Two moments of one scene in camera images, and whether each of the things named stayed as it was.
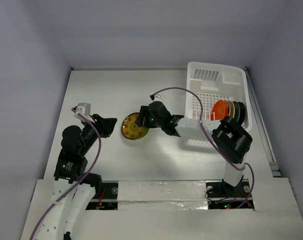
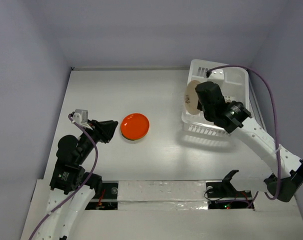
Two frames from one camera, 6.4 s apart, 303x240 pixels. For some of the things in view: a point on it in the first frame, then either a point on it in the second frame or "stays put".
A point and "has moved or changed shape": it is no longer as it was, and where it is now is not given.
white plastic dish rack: (214, 82) stays put
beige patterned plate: (232, 109) has moved or changed shape
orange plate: (221, 108) has moved or changed shape
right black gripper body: (143, 117) -> (202, 99)
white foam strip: (162, 195) stays put
